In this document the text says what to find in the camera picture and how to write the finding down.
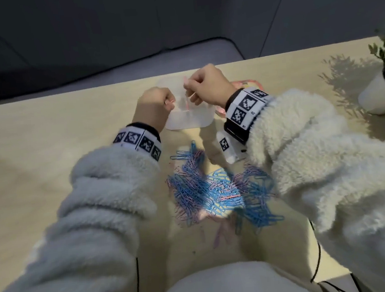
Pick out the wrist marker band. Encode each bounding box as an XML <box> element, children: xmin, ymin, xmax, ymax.
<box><xmin>220</xmin><ymin>84</ymin><xmax>279</xmax><ymax>147</ymax></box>
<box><xmin>110</xmin><ymin>120</ymin><xmax>164</xmax><ymax>166</ymax></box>

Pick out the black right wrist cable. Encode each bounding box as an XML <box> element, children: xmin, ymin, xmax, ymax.
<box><xmin>303</xmin><ymin>215</ymin><xmax>363</xmax><ymax>292</ymax></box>

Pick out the translucent divided plastic box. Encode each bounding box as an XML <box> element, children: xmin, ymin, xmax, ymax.
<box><xmin>156</xmin><ymin>73</ymin><xmax>218</xmax><ymax>133</ymax></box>

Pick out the person's right forearm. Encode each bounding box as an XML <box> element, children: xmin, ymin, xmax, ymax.
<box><xmin>240</xmin><ymin>79</ymin><xmax>385</xmax><ymax>292</ymax></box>

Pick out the person's right hand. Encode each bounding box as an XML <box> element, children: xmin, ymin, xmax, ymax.
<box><xmin>181</xmin><ymin>61</ymin><xmax>240</xmax><ymax>113</ymax></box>

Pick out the pink floral tin lid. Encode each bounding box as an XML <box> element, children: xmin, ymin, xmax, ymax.
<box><xmin>213</xmin><ymin>78</ymin><xmax>264</xmax><ymax>119</ymax></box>

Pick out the grey high-back sofa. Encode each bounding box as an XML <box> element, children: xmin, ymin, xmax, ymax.
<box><xmin>0</xmin><ymin>0</ymin><xmax>385</xmax><ymax>106</ymax></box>

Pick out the green plant in white pot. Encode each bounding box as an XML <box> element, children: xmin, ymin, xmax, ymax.
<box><xmin>351</xmin><ymin>29</ymin><xmax>385</xmax><ymax>117</ymax></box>

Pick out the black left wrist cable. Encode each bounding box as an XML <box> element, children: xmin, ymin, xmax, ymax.
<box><xmin>130</xmin><ymin>256</ymin><xmax>142</xmax><ymax>292</ymax></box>

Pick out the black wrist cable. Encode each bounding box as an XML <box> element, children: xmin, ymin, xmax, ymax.
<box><xmin>303</xmin><ymin>215</ymin><xmax>363</xmax><ymax>292</ymax></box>
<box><xmin>130</xmin><ymin>256</ymin><xmax>142</xmax><ymax>292</ymax></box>

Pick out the right wrist marker band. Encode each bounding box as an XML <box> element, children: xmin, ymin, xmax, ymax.
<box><xmin>220</xmin><ymin>84</ymin><xmax>279</xmax><ymax>147</ymax></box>

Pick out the person's left hand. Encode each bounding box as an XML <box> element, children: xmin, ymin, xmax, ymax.
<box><xmin>129</xmin><ymin>84</ymin><xmax>179</xmax><ymax>137</ymax></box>

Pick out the person's left forearm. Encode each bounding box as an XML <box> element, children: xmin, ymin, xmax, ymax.
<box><xmin>0</xmin><ymin>120</ymin><xmax>177</xmax><ymax>292</ymax></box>

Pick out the pile of blue pink paperclips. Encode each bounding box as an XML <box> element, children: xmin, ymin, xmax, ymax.
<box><xmin>162</xmin><ymin>133</ymin><xmax>287</xmax><ymax>254</ymax></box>

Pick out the white marker tag device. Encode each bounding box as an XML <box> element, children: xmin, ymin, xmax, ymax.
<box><xmin>215</xmin><ymin>128</ymin><xmax>246</xmax><ymax>165</ymax></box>

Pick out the left wrist marker band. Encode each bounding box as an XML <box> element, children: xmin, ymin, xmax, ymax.
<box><xmin>110</xmin><ymin>120</ymin><xmax>164</xmax><ymax>166</ymax></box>

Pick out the person's white fleece torso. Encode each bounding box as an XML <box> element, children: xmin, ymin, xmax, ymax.
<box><xmin>150</xmin><ymin>254</ymin><xmax>326</xmax><ymax>292</ymax></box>

